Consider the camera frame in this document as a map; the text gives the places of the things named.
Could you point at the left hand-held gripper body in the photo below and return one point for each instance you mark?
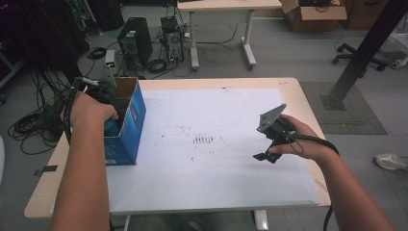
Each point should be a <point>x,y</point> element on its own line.
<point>107,80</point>

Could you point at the closed brown cardboard box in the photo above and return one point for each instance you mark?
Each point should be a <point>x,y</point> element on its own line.
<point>362,14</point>

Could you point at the white table mat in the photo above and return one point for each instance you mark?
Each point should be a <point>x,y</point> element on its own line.
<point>208,179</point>

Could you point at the small grey power supply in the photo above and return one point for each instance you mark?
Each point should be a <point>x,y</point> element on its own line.
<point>110,56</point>

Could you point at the person's grey pants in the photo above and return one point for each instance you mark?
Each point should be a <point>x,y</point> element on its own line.
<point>192,223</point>

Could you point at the black tape strip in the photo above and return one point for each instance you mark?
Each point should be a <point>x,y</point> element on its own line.
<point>48,169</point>

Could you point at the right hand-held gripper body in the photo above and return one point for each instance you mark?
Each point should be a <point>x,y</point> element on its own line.
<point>275,123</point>

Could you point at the black office chair base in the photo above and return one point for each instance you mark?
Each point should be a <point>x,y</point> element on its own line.
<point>359,57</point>

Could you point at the white device on floor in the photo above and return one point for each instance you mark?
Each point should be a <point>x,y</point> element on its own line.
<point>400,62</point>

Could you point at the white-legged desk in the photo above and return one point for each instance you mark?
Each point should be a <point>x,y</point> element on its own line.
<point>224,5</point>

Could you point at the open brown cardboard box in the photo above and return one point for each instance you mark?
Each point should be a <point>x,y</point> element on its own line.
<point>316,16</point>

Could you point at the open-sided computer tower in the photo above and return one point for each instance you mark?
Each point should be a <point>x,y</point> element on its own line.
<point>173,40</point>

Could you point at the black computer tower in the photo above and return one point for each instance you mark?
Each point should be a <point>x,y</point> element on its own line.
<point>136,41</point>

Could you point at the white table leg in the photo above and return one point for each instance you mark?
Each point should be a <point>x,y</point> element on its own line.
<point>261,221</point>

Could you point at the black curtain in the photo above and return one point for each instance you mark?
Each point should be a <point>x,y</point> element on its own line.
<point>41,35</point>

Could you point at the person's left hand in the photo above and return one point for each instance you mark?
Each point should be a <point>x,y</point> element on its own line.
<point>86,110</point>

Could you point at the black metal column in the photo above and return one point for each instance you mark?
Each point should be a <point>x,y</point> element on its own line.
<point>365,48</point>

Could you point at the grey floor mat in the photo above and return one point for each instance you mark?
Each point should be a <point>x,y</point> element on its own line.
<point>359,106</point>

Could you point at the blue cardboard box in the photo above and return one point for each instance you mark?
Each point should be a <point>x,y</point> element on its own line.
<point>128,141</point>

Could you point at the person's right hand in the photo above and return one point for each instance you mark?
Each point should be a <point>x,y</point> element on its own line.
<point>308,144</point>

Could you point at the light wooden table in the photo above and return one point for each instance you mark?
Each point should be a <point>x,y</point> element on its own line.
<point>224,82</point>

